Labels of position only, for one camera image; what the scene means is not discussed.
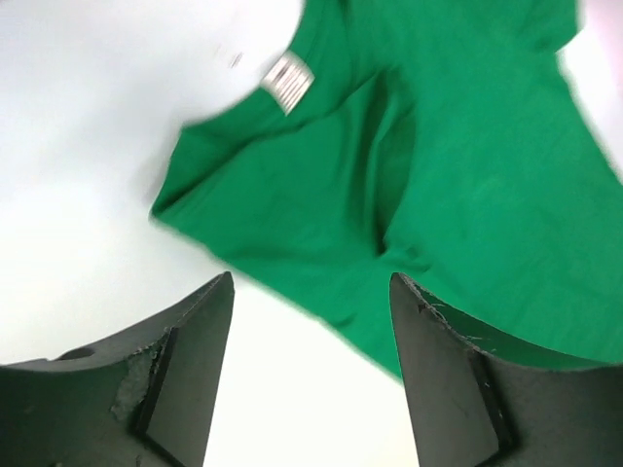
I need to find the green t shirt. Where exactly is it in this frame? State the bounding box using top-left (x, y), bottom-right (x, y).
top-left (152, 1), bottom-right (622, 373)

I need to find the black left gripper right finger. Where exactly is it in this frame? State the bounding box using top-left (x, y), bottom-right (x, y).
top-left (389, 273), bottom-right (622, 467)

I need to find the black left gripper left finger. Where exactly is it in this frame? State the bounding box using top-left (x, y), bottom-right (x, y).
top-left (1, 273), bottom-right (235, 466)

